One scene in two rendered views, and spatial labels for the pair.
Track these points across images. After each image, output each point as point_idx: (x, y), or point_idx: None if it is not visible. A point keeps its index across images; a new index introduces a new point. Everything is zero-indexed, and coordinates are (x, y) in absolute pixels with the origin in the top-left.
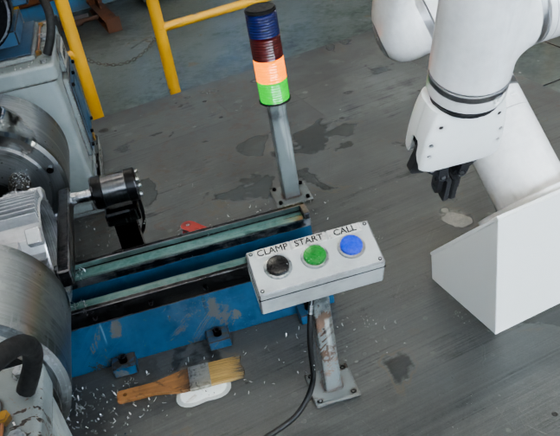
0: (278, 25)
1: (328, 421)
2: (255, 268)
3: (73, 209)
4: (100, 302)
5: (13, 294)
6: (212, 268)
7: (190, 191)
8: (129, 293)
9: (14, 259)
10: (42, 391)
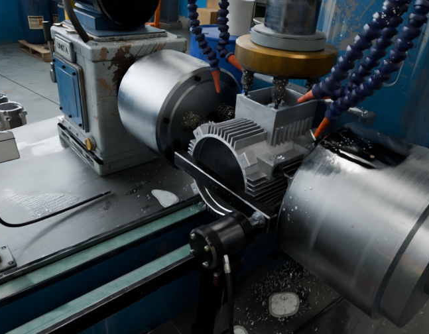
0: None
1: None
2: (5, 131)
3: (248, 216)
4: (181, 213)
5: (145, 76)
6: (93, 254)
7: None
8: (162, 222)
9: (164, 84)
10: (83, 46)
